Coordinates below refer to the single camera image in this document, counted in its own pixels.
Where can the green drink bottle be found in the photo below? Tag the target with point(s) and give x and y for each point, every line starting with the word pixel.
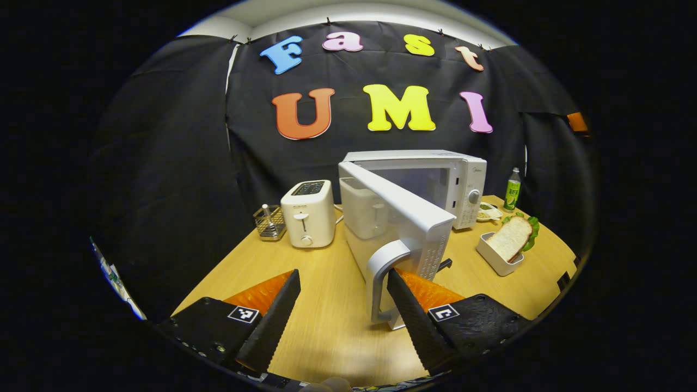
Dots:
pixel 512 193

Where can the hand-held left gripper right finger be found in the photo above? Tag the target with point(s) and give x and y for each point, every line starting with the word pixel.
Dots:
pixel 416 321

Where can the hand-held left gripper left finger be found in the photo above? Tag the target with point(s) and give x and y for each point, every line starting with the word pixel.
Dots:
pixel 272 321

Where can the white microwave oven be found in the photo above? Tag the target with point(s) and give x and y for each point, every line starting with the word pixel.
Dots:
pixel 397 201

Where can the white rectangular tray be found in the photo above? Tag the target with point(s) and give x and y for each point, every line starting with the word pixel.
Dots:
pixel 493 256

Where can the bread and lettuce sandwich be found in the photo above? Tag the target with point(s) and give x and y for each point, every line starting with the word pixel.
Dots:
pixel 514 237

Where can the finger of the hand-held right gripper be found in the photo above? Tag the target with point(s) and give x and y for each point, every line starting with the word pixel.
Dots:
pixel 577 122

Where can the white divided dish of grains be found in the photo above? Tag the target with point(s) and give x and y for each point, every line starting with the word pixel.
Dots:
pixel 487 213

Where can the white toaster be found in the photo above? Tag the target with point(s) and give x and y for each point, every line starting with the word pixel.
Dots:
pixel 307 218

